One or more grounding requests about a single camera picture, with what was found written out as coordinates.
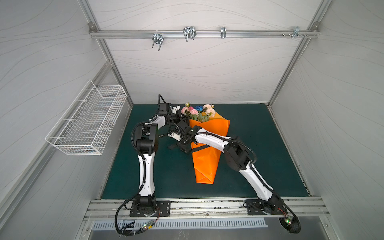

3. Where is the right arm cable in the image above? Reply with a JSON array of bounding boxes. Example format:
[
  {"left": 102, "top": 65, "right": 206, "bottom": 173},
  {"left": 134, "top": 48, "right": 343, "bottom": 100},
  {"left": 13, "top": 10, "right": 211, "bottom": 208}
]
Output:
[{"left": 277, "top": 197, "right": 302, "bottom": 234}]

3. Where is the peach fake flower spray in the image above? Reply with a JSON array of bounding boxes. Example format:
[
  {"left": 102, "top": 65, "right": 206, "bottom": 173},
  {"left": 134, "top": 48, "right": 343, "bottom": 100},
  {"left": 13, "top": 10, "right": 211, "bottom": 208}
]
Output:
[{"left": 203, "top": 104, "right": 216, "bottom": 120}]

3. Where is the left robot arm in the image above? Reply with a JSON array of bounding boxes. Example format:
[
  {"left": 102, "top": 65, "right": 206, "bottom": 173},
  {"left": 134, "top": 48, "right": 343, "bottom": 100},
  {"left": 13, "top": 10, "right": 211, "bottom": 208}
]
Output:
[{"left": 131, "top": 108, "right": 181, "bottom": 215}]

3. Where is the small metal bracket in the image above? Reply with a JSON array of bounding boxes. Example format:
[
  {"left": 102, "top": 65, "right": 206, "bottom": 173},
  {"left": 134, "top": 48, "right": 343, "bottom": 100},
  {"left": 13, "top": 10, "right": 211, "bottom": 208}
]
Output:
[{"left": 221, "top": 27, "right": 227, "bottom": 39}]

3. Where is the white wire basket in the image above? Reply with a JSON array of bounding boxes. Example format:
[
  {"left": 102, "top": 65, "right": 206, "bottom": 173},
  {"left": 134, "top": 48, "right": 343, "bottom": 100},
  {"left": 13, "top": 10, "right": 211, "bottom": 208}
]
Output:
[{"left": 45, "top": 80, "right": 127, "bottom": 156}]

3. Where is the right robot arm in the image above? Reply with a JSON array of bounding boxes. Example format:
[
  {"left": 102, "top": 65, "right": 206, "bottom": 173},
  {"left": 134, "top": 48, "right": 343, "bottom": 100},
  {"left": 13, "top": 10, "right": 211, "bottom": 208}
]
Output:
[{"left": 175, "top": 121, "right": 285, "bottom": 213}]

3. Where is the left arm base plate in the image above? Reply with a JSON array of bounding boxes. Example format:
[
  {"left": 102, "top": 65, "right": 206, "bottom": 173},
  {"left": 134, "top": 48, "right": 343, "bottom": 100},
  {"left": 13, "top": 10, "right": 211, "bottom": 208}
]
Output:
[{"left": 130, "top": 201, "right": 171, "bottom": 218}]

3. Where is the orange wrapping paper sheet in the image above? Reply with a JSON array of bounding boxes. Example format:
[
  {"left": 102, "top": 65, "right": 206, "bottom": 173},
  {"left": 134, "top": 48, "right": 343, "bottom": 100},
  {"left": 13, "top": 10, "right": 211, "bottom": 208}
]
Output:
[{"left": 189, "top": 113, "right": 230, "bottom": 185}]

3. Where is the black strap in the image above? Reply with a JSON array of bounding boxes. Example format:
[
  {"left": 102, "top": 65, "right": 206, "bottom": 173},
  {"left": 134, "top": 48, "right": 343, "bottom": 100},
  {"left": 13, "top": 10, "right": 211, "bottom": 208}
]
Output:
[{"left": 157, "top": 131, "right": 211, "bottom": 154}]

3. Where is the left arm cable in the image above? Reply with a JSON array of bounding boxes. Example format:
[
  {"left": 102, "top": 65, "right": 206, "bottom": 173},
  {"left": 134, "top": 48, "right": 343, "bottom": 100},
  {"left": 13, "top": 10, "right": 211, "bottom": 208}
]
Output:
[{"left": 114, "top": 191, "right": 161, "bottom": 237}]

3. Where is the right metal bolt clamp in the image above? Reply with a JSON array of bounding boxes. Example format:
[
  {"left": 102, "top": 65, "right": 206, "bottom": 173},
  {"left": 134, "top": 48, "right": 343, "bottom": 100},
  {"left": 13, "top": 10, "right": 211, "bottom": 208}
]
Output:
[{"left": 282, "top": 27, "right": 309, "bottom": 39}]

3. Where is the aluminium top crossbar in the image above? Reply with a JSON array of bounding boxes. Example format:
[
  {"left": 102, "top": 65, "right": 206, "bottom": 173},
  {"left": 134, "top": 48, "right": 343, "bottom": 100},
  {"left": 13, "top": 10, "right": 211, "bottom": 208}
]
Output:
[{"left": 90, "top": 29, "right": 320, "bottom": 39}]

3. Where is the metal u-bolt clamp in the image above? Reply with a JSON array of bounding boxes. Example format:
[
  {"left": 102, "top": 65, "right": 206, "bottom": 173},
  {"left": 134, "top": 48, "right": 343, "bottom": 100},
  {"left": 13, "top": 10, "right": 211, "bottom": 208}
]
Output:
[
  {"left": 152, "top": 33, "right": 164, "bottom": 51},
  {"left": 183, "top": 27, "right": 197, "bottom": 42}
]

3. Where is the blue fake rose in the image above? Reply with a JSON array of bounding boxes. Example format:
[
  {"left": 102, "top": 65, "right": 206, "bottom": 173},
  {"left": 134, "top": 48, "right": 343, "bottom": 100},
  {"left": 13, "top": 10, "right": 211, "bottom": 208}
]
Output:
[{"left": 194, "top": 106, "right": 204, "bottom": 118}]

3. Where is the white vent grille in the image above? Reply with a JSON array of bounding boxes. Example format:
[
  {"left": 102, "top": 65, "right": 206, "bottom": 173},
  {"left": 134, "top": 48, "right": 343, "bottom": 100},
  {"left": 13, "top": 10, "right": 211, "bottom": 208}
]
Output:
[{"left": 92, "top": 218, "right": 268, "bottom": 231}]

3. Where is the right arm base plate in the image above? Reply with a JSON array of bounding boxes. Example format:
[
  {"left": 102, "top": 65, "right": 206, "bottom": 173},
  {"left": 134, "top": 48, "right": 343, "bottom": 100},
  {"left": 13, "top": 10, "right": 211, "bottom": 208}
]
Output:
[{"left": 243, "top": 199, "right": 288, "bottom": 216}]

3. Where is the pink fake flower spray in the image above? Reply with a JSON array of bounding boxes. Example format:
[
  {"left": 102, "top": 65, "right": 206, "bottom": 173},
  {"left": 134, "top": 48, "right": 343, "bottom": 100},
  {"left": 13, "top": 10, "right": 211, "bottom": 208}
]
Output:
[{"left": 181, "top": 103, "right": 194, "bottom": 119}]

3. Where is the aluminium front rail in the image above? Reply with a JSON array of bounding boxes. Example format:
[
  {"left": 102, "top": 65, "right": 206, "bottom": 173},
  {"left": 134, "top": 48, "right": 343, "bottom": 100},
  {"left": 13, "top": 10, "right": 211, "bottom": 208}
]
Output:
[{"left": 84, "top": 197, "right": 331, "bottom": 221}]

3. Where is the middle metal u-bolt clamp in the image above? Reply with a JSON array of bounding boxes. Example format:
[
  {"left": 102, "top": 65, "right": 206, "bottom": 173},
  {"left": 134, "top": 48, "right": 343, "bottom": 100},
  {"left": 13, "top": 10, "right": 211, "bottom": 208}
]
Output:
[{"left": 183, "top": 27, "right": 197, "bottom": 42}]

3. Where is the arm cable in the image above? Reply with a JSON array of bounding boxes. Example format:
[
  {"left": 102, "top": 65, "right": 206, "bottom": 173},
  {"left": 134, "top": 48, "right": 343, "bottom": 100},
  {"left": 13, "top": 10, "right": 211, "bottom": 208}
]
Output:
[
  {"left": 114, "top": 191, "right": 161, "bottom": 237},
  {"left": 277, "top": 197, "right": 302, "bottom": 234}
]

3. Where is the left metal u-bolt clamp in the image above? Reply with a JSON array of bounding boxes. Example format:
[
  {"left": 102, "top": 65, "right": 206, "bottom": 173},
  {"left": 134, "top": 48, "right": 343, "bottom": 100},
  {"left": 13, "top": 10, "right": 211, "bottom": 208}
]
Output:
[{"left": 152, "top": 33, "right": 164, "bottom": 51}]

